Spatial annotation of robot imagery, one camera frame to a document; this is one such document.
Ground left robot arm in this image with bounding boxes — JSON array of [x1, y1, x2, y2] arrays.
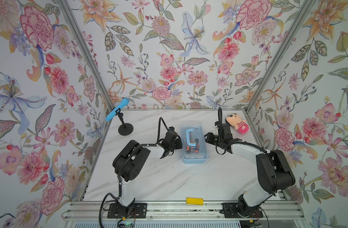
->
[[112, 127, 182, 207]]

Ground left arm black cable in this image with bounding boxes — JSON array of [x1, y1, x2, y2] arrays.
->
[[156, 116, 170, 143]]

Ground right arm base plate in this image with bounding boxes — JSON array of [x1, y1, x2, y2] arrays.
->
[[220, 202, 264, 219]]

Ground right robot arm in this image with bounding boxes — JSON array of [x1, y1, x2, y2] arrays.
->
[[204, 122, 296, 218]]

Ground yellow tape strip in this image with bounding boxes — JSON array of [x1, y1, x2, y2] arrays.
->
[[186, 197, 204, 205]]

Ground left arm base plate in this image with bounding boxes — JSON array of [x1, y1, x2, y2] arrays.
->
[[107, 202, 147, 219]]

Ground pink plush doll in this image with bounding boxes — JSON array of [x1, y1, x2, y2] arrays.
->
[[226, 113, 249, 134]]

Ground aluminium front rail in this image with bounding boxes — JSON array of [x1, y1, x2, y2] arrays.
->
[[62, 200, 305, 221]]

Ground black microphone stand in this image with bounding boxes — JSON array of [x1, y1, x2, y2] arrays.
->
[[116, 109, 134, 136]]

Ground clear tool box lid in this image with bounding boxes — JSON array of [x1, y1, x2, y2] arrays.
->
[[181, 122, 208, 160]]

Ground blue plastic tool box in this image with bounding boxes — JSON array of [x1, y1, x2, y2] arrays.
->
[[181, 122, 208, 164]]

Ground orange handled screwdriver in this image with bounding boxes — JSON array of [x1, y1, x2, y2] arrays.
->
[[185, 146, 199, 154]]

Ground blue microphone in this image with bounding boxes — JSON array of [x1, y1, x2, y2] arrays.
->
[[105, 98, 130, 122]]

